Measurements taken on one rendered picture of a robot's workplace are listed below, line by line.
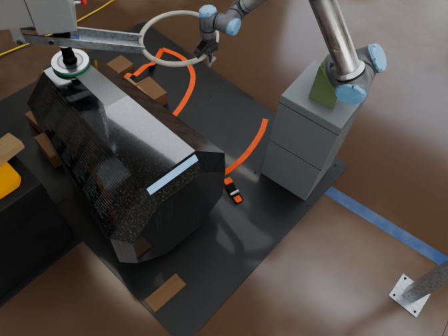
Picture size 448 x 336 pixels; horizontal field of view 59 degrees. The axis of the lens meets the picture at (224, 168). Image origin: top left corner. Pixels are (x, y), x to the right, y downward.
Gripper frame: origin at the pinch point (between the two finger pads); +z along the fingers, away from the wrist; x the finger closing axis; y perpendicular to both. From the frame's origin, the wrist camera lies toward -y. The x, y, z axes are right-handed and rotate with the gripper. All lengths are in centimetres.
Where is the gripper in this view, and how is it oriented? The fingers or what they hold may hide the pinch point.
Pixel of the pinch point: (205, 63)
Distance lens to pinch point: 246.0
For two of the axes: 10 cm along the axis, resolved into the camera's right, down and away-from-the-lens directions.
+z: -0.3, 5.3, 8.5
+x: -7.0, -6.1, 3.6
